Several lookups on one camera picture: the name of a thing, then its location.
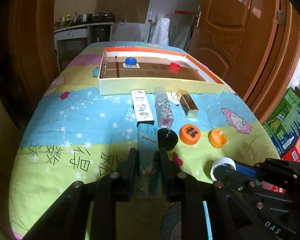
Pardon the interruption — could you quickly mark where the white Hello Kitty box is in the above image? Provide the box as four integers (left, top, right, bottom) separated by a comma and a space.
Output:
130, 90, 154, 127

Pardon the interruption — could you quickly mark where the red door handle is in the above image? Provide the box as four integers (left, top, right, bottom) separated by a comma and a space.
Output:
174, 10, 198, 15

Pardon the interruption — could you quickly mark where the red carton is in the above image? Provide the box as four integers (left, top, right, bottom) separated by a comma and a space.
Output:
261, 137, 300, 193

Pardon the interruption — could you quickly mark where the teal Good Luck box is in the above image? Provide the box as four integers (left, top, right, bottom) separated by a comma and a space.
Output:
138, 124, 161, 196

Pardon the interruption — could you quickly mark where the green blue carton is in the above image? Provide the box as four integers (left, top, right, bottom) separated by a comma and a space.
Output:
263, 88, 300, 155

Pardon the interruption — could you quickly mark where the metal cooking pot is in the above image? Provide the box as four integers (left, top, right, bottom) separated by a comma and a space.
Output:
77, 14, 93, 23

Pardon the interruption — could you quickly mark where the cardboard sheet on wall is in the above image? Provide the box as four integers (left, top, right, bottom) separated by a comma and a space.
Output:
54, 0, 150, 23

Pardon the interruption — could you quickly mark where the white hanging bag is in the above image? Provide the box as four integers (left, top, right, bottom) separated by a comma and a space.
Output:
151, 18, 171, 45

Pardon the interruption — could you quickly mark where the light orange bottle cap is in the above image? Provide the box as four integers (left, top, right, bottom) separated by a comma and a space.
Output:
208, 128, 227, 148

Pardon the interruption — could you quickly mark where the white bottle cap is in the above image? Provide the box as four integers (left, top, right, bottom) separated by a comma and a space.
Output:
210, 157, 237, 182

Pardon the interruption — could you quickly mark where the blue bottle cap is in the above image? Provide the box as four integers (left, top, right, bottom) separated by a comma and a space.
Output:
125, 57, 137, 66

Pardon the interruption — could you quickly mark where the orange cap with label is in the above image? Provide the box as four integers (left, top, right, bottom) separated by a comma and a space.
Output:
179, 124, 200, 145

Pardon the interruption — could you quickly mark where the black round cap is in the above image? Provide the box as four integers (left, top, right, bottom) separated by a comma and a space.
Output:
157, 128, 178, 151

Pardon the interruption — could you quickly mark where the shallow cardboard tray box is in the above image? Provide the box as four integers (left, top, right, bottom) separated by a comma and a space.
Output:
98, 47, 227, 95

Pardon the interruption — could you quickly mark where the gold rectangular box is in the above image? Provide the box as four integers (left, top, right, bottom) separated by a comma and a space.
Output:
178, 90, 199, 118

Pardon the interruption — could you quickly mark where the red bottle cap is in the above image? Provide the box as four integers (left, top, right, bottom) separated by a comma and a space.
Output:
169, 62, 181, 72

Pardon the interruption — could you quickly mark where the brown wooden door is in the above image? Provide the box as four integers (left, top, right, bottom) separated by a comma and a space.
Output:
189, 0, 300, 122

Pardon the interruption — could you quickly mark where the grey kitchen counter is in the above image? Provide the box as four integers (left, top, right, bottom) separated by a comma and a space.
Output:
54, 22, 114, 69

